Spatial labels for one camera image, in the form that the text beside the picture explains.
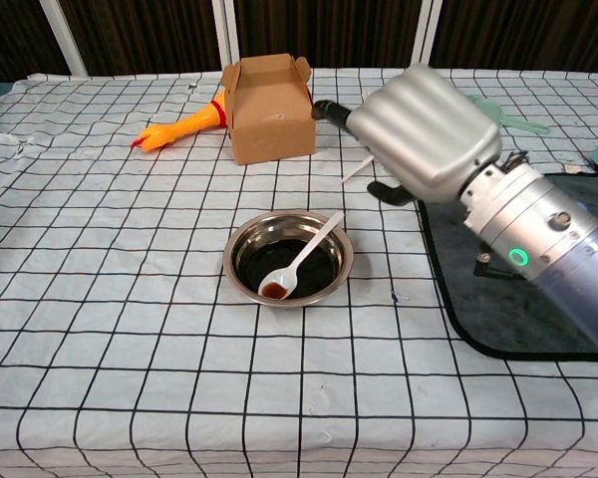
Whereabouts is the white partition frame post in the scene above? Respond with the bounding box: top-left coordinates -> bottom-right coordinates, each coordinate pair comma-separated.
409,0 -> 444,70
211,0 -> 244,69
38,0 -> 87,77

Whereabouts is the dark grey mat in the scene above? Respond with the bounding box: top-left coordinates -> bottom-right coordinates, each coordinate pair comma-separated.
417,171 -> 598,362

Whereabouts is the yellow rubber chicken toy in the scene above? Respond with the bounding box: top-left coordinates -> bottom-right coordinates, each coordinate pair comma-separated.
130,89 -> 229,153

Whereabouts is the brown cardboard box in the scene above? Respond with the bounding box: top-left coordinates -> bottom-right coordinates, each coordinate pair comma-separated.
221,54 -> 317,166

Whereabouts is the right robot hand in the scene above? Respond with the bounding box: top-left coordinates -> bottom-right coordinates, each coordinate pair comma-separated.
312,63 -> 503,206

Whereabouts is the steel bowl with dark liquid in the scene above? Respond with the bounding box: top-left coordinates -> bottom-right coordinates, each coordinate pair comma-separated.
223,210 -> 355,309

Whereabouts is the white plastic spoon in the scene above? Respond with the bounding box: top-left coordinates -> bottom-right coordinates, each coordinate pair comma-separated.
257,210 -> 346,302

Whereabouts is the white checked tablecloth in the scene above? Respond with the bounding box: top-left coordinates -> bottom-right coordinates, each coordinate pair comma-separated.
0,67 -> 598,478

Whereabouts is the green brush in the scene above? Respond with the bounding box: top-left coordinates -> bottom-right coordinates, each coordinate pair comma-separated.
465,93 -> 551,135

